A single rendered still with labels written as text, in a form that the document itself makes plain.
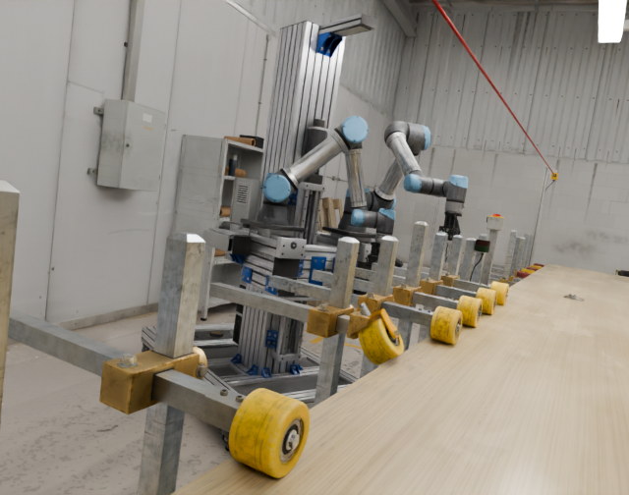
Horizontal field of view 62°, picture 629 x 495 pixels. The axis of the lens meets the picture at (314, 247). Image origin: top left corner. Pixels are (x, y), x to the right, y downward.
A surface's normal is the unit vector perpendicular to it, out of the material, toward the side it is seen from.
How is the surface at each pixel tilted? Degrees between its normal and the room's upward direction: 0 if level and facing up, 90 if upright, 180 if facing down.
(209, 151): 90
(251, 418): 52
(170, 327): 90
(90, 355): 90
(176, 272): 90
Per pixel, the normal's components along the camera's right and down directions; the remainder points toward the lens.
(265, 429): -0.36, -0.42
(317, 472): 0.14, -0.99
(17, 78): 0.91, 0.17
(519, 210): -0.39, 0.04
